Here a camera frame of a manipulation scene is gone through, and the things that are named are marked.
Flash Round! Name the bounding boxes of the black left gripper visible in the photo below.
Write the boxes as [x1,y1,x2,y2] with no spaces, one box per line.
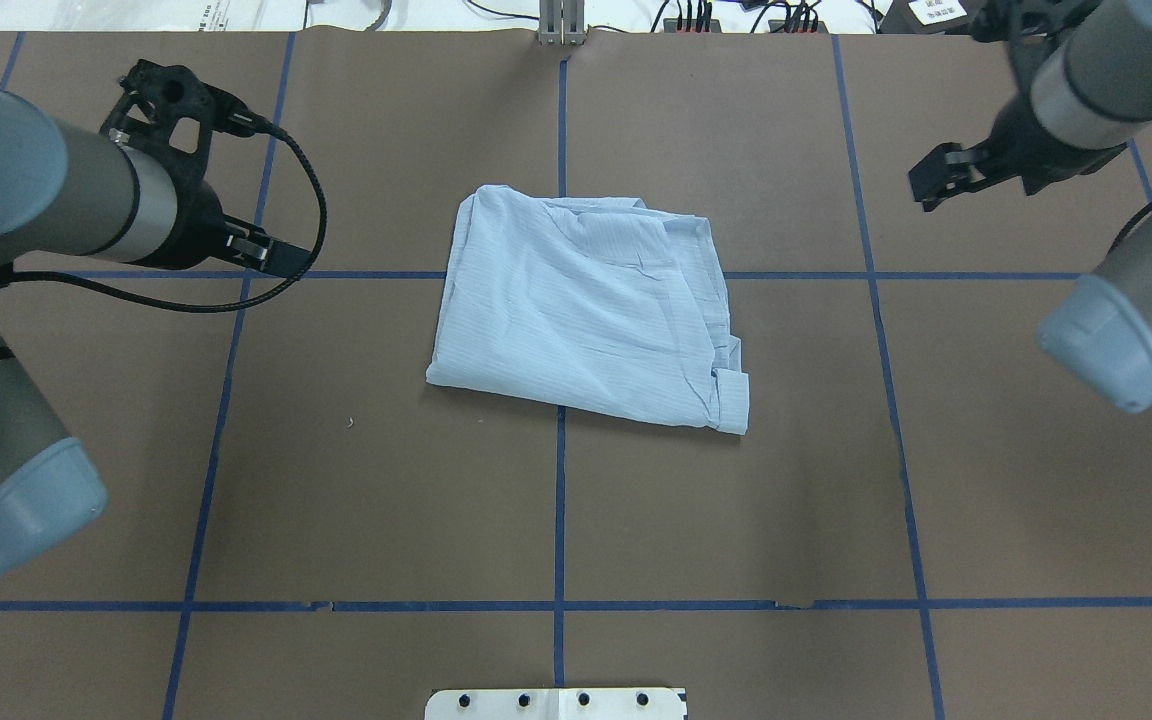
[161,176,312,273]

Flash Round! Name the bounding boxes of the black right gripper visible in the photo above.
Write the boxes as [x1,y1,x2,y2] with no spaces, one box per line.
[908,94,1126,213]

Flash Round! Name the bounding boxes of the light blue button-up shirt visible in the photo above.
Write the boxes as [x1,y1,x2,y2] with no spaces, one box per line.
[426,184,751,435]

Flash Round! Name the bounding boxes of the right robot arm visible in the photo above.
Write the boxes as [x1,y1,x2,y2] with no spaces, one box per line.
[908,1,1152,414]

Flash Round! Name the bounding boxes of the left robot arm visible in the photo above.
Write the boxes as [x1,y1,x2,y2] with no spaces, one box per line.
[0,59,329,577]

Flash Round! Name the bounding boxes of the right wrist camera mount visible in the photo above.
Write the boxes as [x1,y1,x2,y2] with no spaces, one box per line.
[968,0,1101,44]

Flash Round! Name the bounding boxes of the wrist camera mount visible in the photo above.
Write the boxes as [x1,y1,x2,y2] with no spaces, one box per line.
[968,0,1101,44]
[100,59,274,197]

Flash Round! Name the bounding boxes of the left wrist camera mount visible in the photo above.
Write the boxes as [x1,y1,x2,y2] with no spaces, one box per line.
[100,59,274,197]

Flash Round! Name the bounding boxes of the aluminium frame post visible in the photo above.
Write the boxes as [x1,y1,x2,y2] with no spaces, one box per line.
[536,0,588,47]

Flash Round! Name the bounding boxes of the white camera stand base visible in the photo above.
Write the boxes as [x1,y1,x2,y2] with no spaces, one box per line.
[424,687,689,719]

